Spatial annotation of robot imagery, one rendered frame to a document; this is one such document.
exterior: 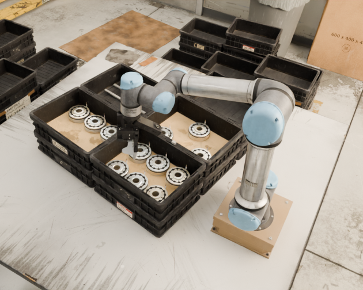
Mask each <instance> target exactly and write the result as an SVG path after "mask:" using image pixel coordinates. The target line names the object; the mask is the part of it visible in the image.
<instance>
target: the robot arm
mask: <svg viewBox="0 0 363 290"><path fill-rule="evenodd" d="M177 94H186V95H191V96H199V97H207V98H215V99H220V100H228V101H236V102H245V103H249V104H252V106H251V107H250V108H249V109H248V110H247V112H246V114H245V116H244V119H243V132H244V134H245V139H246V140H247V142H248V146H247V152H246V156H245V162H244V169H243V175H242V179H241V185H240V186H239V187H238V188H237V189H236V191H235V196H234V200H233V205H232V207H231V209H230V210H229V213H228V218H229V220H230V222H231V223H233V225H234V226H236V227H237V228H239V229H241V230H245V231H254V230H256V229H257V228H258V226H261V225H263V224H265V223H266V222H267V221H268V219H269V217H270V202H271V199H272V198H273V195H274V192H275V190H276V187H277V186H278V177H277V175H275V173H274V172H273V171H272V170H270V167H271V163H272V160H273V155H274V150H275V148H276V147H278V146H279V145H280V144H281V142H282V138H283V134H284V131H285V127H286V123H287V122H288V119H289V117H290V115H291V114H292V112H293V110H294V106H295V98H294V94H293V92H292V91H291V90H290V89H289V88H288V87H287V86H286V85H284V84H283V83H280V82H278V81H274V80H270V79H263V78H257V79H256V80H254V81H250V80H244V79H234V78H224V77H214V76H208V75H197V74H188V73H187V72H186V70H184V69H182V68H180V67H177V68H174V69H173V70H171V71H170V72H169V73H167V75H166V76H165V77H163V79H162V80H161V81H159V83H158V84H156V85H155V86H154V87H153V86H150V85H147V84H145V83H143V80H142V76H141V75H140V74H139V73H137V72H127V73H125V74H123V75H122V77H121V82H120V109H117V142H128V146H127V147H125V148H123V149H122V153H124V154H129V155H133V159H135V158H136V157H137V153H138V139H139V129H140V128H141V129H143V130H145V131H148V132H150V133H152V134H154V135H156V136H159V135H160V133H162V130H161V125H159V124H157V123H155V122H153V121H151V120H149V119H146V118H144V117H142V116H141V109H142V106H144V107H146V108H149V109H151V110H154V111H155V112H160V113H163V114H168V113H169V112H170V111H171V110H172V108H173V106H174V103H175V95H177ZM122 134H123V137H122Z"/></svg>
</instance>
